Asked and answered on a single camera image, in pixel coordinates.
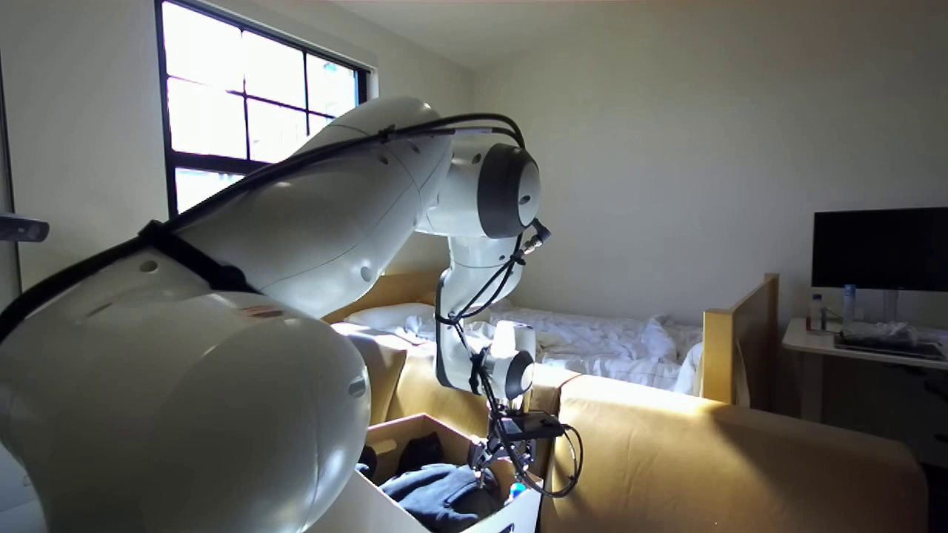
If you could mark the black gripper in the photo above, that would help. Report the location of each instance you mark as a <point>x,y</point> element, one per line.
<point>522,438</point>

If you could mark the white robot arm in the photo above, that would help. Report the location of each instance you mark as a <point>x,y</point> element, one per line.
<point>189,380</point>

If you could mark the brown cardboard box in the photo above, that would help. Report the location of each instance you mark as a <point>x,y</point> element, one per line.
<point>414,442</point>

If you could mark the dark blue cloth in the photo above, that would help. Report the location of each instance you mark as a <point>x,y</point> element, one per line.
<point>447,497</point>

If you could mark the bed with white sheets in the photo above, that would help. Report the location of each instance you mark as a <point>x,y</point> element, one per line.
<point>644,351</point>

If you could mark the white desk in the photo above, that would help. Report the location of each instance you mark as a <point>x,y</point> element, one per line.
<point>820,343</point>

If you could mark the black keyboard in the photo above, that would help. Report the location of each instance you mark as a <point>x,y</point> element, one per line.
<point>891,343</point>

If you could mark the black computer monitor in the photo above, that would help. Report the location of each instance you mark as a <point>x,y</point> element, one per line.
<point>882,250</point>

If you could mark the black framed window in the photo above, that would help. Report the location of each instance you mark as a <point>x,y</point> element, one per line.
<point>238,95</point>

